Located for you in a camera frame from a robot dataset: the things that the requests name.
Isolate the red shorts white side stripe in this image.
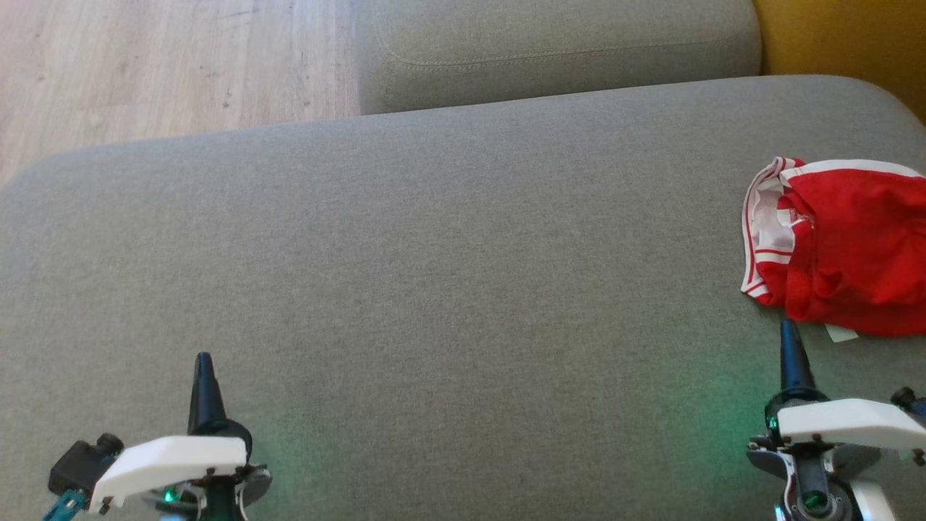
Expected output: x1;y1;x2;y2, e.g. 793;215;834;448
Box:
778;158;926;338

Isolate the grey sofa cushion with seam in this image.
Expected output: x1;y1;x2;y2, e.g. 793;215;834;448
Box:
354;0;763;116

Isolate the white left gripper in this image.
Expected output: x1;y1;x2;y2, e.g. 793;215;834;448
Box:
87;352;274;521

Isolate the yellow cushion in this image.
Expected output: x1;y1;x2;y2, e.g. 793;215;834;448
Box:
751;0;926;125

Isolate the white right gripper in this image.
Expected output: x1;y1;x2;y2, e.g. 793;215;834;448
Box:
747;320;926;521

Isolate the left camera cable teal plug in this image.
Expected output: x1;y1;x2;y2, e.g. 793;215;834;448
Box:
41;488;89;521

